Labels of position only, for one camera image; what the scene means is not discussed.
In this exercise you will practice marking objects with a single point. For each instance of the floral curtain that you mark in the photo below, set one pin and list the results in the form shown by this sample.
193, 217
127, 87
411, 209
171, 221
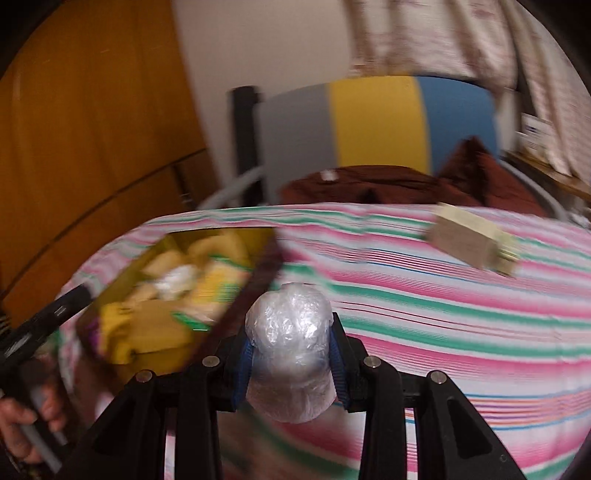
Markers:
438, 37

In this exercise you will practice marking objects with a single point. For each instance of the gold metal tin box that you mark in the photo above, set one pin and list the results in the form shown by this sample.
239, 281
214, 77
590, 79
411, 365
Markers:
258, 277

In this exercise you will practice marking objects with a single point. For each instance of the grey yellow blue chair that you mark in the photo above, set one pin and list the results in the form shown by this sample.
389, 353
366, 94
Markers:
369, 120

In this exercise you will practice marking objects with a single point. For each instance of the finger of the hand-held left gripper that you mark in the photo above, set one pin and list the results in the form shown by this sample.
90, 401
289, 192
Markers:
76, 297

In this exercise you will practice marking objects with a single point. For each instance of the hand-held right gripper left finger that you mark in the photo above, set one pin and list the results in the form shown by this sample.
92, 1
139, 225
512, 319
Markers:
242, 371

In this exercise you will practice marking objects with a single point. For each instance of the person's left hand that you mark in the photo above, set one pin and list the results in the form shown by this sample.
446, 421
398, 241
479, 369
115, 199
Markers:
16, 424

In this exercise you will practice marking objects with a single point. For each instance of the brown garment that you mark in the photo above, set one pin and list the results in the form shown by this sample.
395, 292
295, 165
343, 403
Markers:
392, 185

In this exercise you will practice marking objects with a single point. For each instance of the wooden desk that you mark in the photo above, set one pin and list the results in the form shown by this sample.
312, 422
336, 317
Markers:
564, 182

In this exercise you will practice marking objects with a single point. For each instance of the wooden wardrobe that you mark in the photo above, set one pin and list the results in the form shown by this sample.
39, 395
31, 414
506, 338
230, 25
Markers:
92, 115

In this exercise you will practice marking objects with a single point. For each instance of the clear plastic-wrapped ball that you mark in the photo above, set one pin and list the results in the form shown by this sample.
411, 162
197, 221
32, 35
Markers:
288, 341

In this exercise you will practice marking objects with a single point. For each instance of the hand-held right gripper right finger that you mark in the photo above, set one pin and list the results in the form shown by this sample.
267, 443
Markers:
339, 371

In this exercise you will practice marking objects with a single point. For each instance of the pink green striped tablecloth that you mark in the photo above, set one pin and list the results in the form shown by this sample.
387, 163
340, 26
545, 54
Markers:
415, 323

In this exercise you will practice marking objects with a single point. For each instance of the white box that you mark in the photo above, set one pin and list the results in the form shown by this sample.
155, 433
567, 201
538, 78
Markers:
538, 134

